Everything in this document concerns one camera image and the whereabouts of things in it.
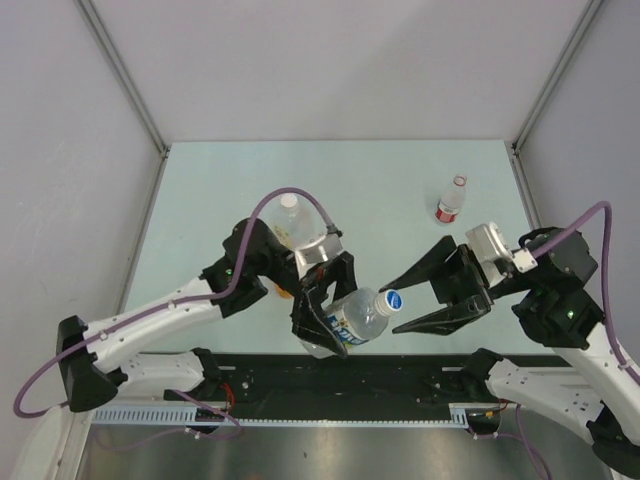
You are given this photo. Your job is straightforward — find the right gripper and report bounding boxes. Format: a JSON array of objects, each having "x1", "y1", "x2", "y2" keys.
[{"x1": 375, "y1": 232, "x2": 535, "y2": 334}]

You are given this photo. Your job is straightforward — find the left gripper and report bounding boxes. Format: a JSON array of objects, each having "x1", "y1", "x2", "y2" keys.
[{"x1": 256, "y1": 245, "x2": 370, "y2": 356}]

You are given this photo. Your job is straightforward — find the water bottle blue cap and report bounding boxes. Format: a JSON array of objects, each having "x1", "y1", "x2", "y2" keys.
[{"x1": 323, "y1": 287, "x2": 403, "y2": 350}]

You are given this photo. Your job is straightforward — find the square bottle white cap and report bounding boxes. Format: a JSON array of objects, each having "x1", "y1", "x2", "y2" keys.
[{"x1": 269, "y1": 193, "x2": 321, "y2": 251}]

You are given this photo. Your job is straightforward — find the clear bottle red label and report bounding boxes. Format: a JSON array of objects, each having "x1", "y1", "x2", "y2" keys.
[{"x1": 435, "y1": 174, "x2": 467, "y2": 224}]

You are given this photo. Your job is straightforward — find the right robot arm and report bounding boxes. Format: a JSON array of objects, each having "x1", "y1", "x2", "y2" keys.
[{"x1": 387, "y1": 222, "x2": 639, "y2": 479}]

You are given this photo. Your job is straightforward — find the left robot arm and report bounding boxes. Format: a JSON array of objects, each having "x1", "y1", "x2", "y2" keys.
[{"x1": 56, "y1": 218, "x2": 357, "y2": 413}]

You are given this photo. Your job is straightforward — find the small orange bottle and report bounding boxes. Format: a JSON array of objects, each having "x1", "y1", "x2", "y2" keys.
[{"x1": 274, "y1": 284, "x2": 292, "y2": 299}]

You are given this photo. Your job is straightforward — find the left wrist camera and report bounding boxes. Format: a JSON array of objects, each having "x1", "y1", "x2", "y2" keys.
[{"x1": 294, "y1": 229, "x2": 343, "y2": 279}]

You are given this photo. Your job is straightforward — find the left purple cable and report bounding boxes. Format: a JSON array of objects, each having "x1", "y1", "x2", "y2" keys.
[{"x1": 13, "y1": 187, "x2": 341, "y2": 419}]

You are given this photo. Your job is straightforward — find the purple cable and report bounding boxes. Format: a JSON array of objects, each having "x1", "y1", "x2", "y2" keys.
[
  {"x1": 529, "y1": 200, "x2": 640, "y2": 396},
  {"x1": 13, "y1": 187, "x2": 341, "y2": 419}
]

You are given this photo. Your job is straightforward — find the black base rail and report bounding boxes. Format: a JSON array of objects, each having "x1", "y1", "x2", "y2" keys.
[{"x1": 188, "y1": 354, "x2": 505, "y2": 422}]

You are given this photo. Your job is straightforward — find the white cable duct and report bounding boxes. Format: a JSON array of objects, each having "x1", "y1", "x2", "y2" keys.
[{"x1": 92, "y1": 403, "x2": 501, "y2": 430}]

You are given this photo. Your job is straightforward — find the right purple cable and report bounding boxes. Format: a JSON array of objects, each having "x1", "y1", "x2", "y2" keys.
[{"x1": 529, "y1": 200, "x2": 640, "y2": 396}]

